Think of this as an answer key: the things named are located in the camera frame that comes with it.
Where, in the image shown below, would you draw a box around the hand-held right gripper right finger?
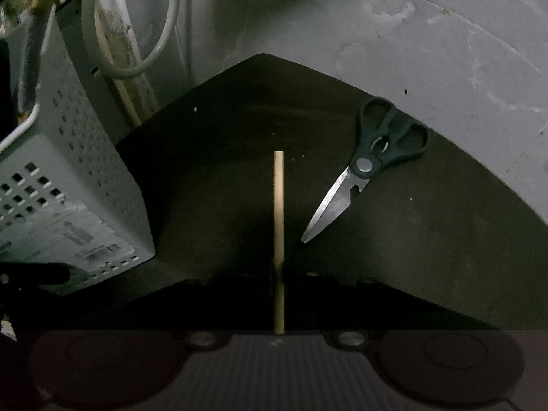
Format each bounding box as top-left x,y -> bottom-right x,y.
283,265 -> 472,345

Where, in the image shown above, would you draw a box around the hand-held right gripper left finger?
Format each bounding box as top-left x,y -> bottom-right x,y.
83,265 -> 275,345

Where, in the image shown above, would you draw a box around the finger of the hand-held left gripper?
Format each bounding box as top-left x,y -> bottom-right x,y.
0,262 -> 73,297

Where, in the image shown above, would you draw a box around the plain bamboo chopstick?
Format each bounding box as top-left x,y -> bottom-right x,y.
272,151 -> 285,335

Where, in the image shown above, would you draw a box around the white perforated utensil holder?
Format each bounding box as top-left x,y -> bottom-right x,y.
0,4 -> 155,297

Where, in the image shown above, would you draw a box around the green handled scissors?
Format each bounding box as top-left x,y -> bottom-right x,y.
301,96 -> 429,245

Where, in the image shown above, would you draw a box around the white hose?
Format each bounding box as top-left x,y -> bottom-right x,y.
80,0 -> 183,78

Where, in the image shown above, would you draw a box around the wooden door frame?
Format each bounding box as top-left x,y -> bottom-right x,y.
93,0 -> 161,126

